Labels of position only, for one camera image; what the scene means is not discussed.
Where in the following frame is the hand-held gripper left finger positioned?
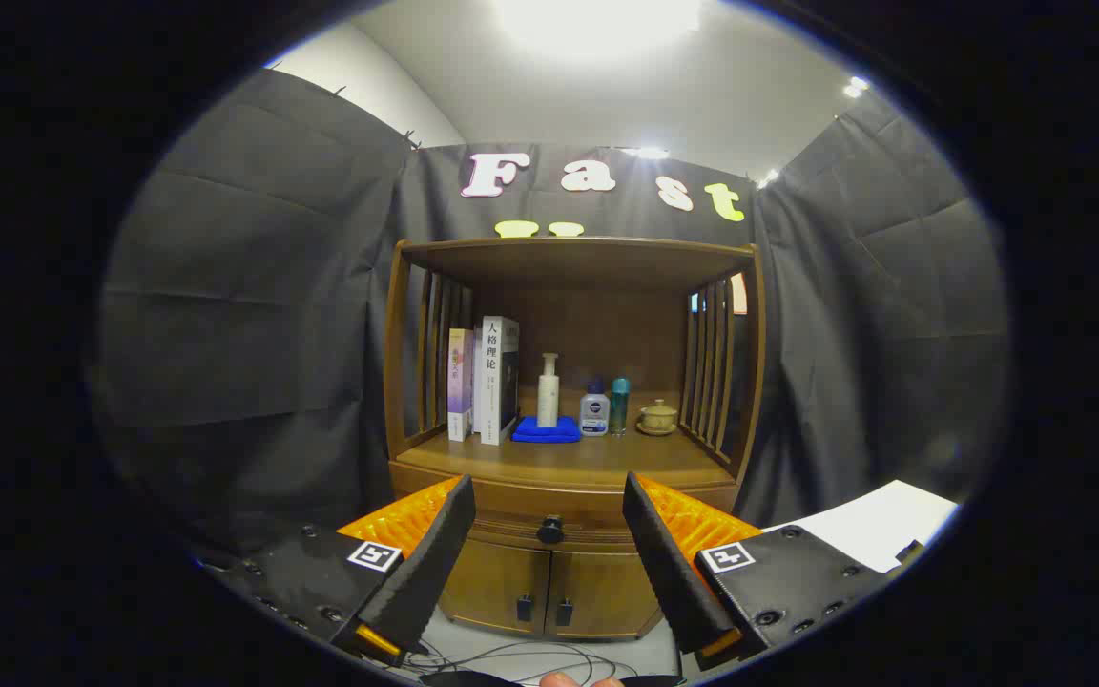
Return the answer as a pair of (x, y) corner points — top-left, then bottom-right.
(201, 474), (476, 667)

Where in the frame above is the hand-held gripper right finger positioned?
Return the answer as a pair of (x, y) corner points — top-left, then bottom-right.
(622, 471), (927, 671)

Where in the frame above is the brown wooden drawer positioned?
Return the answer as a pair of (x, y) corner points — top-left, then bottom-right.
(391, 472), (739, 552)

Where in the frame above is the wooden cabinet door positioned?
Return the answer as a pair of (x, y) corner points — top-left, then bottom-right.
(440, 544), (550, 635)
(547, 552), (665, 640)

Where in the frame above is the wooden countertop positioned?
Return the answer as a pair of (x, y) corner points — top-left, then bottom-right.
(395, 425), (736, 489)

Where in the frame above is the brown wooden cabinet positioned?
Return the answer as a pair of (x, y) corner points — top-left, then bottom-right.
(383, 237), (766, 640)

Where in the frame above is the beige lidded teacup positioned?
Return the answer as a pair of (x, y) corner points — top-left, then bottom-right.
(636, 399), (680, 437)

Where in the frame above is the white bottle blue cap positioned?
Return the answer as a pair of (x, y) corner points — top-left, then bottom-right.
(580, 379), (611, 437)

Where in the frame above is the blue folded cloth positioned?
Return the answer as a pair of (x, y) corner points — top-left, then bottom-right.
(511, 415), (583, 445)

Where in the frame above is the purple book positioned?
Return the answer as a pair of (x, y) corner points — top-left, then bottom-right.
(447, 328), (476, 442)

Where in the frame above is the thick white black book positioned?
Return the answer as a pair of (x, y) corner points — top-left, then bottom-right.
(480, 316), (521, 447)

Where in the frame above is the white pump bottle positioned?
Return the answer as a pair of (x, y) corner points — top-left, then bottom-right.
(537, 353), (561, 428)

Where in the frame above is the white table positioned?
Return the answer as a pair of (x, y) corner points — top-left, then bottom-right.
(761, 480), (961, 573)

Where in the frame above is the black cable bundle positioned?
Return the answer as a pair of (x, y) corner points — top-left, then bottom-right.
(411, 639), (679, 683)

